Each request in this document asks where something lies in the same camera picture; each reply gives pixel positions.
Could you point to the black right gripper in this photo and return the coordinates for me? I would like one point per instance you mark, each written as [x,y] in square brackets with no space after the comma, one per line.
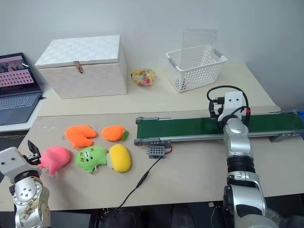
[219,104]

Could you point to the green conveyor belt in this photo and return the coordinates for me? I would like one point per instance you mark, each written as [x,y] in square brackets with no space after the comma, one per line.
[180,127]

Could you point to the yellow plush toy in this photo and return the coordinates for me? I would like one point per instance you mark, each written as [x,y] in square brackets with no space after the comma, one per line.
[121,158]

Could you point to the pink plush toy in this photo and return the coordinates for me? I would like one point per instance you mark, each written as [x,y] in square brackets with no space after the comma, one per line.
[55,156]

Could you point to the clear plastic lid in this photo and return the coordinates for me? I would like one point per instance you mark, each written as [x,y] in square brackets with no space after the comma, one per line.
[197,40]

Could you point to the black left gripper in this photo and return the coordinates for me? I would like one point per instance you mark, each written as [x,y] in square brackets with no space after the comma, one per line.
[30,159]

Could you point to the brown box latch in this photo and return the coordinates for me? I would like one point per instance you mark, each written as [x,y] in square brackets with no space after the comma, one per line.
[78,67]

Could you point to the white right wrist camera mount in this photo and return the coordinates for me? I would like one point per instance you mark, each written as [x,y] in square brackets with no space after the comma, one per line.
[234,102]

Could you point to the white woven storage box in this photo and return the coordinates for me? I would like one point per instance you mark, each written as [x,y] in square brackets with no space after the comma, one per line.
[90,71]

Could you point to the white perforated plastic basket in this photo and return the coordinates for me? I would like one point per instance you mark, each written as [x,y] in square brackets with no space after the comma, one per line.
[194,71]

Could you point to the orange plush with green leaf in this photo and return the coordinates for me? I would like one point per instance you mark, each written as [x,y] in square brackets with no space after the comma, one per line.
[112,133]

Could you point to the orange plush mitten toy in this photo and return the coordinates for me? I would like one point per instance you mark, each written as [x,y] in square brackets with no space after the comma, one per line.
[80,136]

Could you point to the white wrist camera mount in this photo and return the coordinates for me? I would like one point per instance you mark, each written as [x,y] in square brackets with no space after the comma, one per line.
[12,161]
[234,102]

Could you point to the clear bag of candies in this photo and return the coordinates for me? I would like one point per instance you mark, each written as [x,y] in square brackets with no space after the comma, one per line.
[143,77]

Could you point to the gray perforated metal block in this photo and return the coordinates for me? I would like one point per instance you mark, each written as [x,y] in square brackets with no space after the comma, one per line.
[155,152]

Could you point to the green plush toy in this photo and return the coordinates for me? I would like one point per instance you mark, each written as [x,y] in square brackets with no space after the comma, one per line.
[91,156]

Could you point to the open grey laptop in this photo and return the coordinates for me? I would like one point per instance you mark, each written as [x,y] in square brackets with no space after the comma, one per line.
[16,95]

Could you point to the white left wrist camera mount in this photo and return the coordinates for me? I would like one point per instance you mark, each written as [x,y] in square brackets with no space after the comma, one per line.
[12,161]

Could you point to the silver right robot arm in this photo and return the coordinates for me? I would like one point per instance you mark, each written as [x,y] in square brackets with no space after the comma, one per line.
[240,152]

